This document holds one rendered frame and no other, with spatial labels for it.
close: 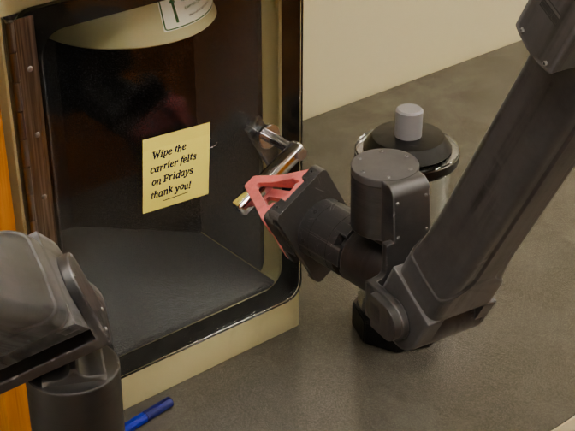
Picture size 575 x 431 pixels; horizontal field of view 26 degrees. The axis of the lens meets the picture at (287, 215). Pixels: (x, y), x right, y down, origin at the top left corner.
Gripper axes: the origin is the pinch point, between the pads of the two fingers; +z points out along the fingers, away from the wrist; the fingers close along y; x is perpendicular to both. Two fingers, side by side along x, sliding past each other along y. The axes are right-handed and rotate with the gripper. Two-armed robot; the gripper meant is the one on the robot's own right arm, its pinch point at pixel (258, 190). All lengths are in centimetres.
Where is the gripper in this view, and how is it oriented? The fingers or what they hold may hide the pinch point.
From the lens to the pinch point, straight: 119.1
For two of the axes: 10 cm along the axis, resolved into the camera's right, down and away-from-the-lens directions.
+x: -6.7, 7.0, -2.4
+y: -3.8, -6.0, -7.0
